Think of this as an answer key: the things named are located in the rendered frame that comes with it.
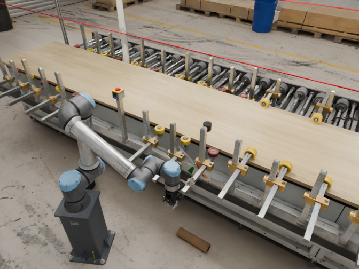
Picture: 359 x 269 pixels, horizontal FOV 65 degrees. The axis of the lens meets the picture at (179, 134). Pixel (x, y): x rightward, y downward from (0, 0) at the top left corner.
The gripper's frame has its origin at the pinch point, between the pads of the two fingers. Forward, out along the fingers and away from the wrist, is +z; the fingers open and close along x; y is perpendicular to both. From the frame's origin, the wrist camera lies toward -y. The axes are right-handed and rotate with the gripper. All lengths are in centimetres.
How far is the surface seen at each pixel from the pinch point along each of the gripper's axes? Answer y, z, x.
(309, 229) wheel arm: -16, -14, 75
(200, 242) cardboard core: -27, 75, 9
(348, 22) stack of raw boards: -624, 37, 44
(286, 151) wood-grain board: -80, -8, 47
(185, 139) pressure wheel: -53, -8, -23
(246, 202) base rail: -37, 13, 36
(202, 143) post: -39.7, -21.9, -2.6
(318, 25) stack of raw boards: -628, 54, -12
